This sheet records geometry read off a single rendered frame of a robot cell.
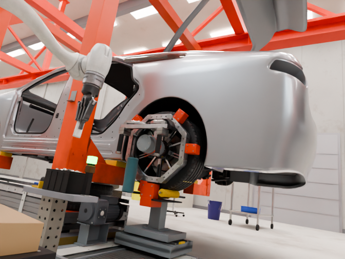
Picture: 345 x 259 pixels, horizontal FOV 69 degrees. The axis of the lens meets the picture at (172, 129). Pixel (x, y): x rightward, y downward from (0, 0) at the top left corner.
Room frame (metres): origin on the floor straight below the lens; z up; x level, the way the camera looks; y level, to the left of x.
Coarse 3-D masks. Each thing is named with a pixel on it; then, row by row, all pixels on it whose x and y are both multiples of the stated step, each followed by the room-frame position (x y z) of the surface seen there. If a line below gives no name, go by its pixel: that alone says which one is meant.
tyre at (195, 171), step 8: (160, 112) 2.07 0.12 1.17; (168, 112) 2.02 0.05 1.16; (192, 128) 1.90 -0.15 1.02; (192, 136) 1.89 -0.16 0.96; (200, 136) 1.98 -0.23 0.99; (200, 144) 1.93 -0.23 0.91; (200, 152) 1.93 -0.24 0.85; (192, 160) 1.88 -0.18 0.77; (200, 160) 1.96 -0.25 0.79; (184, 168) 1.91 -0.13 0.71; (192, 168) 1.90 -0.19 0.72; (200, 168) 2.01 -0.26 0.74; (176, 176) 1.94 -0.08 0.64; (184, 176) 1.91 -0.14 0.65; (192, 176) 1.98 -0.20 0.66; (160, 184) 2.01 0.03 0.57; (168, 184) 1.97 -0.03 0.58; (176, 184) 1.95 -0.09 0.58; (184, 184) 2.02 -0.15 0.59
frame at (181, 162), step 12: (144, 120) 2.03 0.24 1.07; (132, 132) 2.08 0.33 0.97; (180, 132) 1.85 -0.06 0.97; (132, 144) 2.09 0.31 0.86; (132, 156) 2.12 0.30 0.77; (180, 156) 1.84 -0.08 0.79; (180, 168) 1.88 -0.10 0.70; (144, 180) 1.98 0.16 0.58; (156, 180) 1.93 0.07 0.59; (168, 180) 1.94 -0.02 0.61
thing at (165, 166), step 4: (168, 136) 2.14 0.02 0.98; (176, 136) 2.10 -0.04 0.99; (172, 140) 2.11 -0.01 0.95; (176, 140) 2.10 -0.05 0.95; (180, 140) 2.08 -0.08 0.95; (172, 148) 2.08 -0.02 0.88; (176, 148) 2.09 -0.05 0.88; (176, 152) 2.09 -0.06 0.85; (156, 160) 2.18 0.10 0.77; (164, 160) 2.14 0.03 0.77; (172, 160) 2.10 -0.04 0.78; (176, 160) 2.08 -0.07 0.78; (156, 164) 2.18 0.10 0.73; (164, 164) 2.14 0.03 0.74; (172, 164) 2.10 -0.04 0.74; (164, 168) 2.14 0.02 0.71; (168, 168) 2.12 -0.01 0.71
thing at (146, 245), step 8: (120, 232) 2.15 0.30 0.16; (120, 240) 2.08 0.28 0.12; (128, 240) 2.04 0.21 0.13; (136, 240) 2.00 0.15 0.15; (144, 240) 1.97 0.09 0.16; (152, 240) 1.99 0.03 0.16; (160, 240) 1.98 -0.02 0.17; (176, 240) 2.12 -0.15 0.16; (184, 240) 2.10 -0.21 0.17; (136, 248) 2.00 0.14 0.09; (144, 248) 1.96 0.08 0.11; (152, 248) 1.93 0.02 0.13; (160, 248) 1.90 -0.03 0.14; (168, 248) 1.86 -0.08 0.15; (176, 248) 1.92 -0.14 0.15; (184, 248) 2.04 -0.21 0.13; (168, 256) 1.86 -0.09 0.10
